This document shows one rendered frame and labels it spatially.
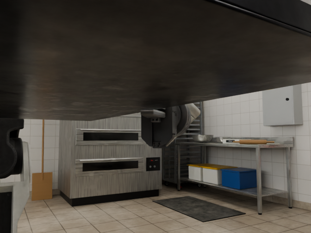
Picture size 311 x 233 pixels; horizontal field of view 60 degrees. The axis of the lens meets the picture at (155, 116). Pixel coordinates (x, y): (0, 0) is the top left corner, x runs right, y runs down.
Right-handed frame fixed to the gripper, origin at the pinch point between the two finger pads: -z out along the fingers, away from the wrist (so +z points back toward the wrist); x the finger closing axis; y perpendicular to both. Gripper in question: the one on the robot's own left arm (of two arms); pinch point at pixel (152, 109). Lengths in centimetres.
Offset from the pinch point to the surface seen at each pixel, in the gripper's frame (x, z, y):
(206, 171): -58, 418, -15
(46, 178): -66, 342, -264
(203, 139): -5, 439, -20
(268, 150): -22, 409, 82
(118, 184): -74, 353, -144
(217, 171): -56, 401, 4
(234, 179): -64, 374, 28
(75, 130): 9, 307, -192
